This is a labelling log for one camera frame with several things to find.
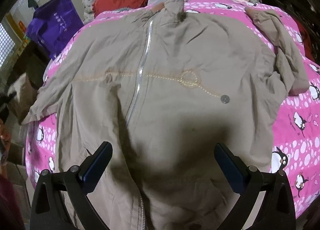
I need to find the pink penguin blanket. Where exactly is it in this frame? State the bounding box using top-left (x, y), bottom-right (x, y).
top-left (25, 0), bottom-right (320, 219)

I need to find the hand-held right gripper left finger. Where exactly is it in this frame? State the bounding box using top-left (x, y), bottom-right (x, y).
top-left (30, 141), bottom-right (113, 230)

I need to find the person's maroon clothing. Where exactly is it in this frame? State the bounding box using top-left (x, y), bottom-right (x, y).
top-left (0, 175), bottom-right (26, 230)

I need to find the person's left hand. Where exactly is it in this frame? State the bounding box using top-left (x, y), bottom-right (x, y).
top-left (0, 120), bottom-right (12, 146)

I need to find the dark brown cabinet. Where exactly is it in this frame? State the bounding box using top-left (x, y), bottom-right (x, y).
top-left (7, 42), bottom-right (52, 121)

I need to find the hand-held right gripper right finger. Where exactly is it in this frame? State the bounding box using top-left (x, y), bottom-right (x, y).
top-left (214, 143), bottom-right (297, 230)

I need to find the purple bag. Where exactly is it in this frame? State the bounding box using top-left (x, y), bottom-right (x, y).
top-left (26, 0), bottom-right (84, 61)

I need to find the beige zip jacket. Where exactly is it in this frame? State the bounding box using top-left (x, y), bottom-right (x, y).
top-left (21, 0), bottom-right (310, 230)

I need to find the window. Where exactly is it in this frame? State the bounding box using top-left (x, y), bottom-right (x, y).
top-left (0, 23), bottom-right (16, 68)

